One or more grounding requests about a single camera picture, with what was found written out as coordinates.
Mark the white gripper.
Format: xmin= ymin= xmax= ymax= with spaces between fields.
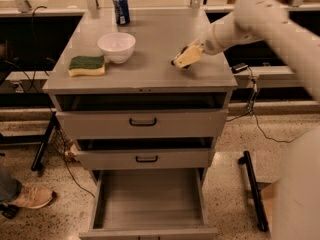
xmin=184 ymin=31 xmax=221 ymax=65

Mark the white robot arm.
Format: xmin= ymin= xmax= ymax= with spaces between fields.
xmin=172 ymin=0 xmax=320 ymax=240

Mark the grey drawer cabinet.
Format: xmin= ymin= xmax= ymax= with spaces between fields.
xmin=42 ymin=7 xmax=238 ymax=240

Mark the grey middle drawer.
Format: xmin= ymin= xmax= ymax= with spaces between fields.
xmin=77 ymin=148 xmax=215 ymax=170

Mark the grey drawer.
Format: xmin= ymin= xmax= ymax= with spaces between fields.
xmin=77 ymin=148 xmax=215 ymax=170
xmin=79 ymin=169 xmax=217 ymax=240
xmin=56 ymin=110 xmax=227 ymax=139

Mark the grey top drawer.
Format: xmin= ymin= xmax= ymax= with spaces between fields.
xmin=56 ymin=110 xmax=227 ymax=139

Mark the grey bottom drawer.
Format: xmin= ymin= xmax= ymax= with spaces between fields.
xmin=79 ymin=169 xmax=217 ymax=240

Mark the black power adapter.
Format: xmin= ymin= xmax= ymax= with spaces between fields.
xmin=231 ymin=63 xmax=248 ymax=74

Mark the white bowl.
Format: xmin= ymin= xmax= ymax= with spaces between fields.
xmin=98 ymin=32 xmax=136 ymax=64

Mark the blue soda can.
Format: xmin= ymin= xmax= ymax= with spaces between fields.
xmin=112 ymin=0 xmax=130 ymax=25

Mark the green yellow sponge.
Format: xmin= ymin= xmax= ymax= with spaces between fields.
xmin=68 ymin=56 xmax=105 ymax=77

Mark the cardboard box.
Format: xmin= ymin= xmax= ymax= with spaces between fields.
xmin=261 ymin=181 xmax=278 ymax=232

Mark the black metal bar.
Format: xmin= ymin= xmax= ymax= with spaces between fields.
xmin=238 ymin=151 xmax=269 ymax=232

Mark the black table leg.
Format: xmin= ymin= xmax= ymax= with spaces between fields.
xmin=0 ymin=112 xmax=57 ymax=172

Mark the tan shoe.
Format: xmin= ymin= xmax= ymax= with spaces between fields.
xmin=8 ymin=186 xmax=54 ymax=209

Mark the blue jeans leg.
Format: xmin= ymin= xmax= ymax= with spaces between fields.
xmin=0 ymin=166 xmax=22 ymax=203

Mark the black floor cable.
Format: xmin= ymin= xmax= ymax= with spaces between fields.
xmin=225 ymin=67 xmax=308 ymax=144

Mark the black left cable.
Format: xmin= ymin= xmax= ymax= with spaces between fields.
xmin=3 ymin=5 xmax=96 ymax=199

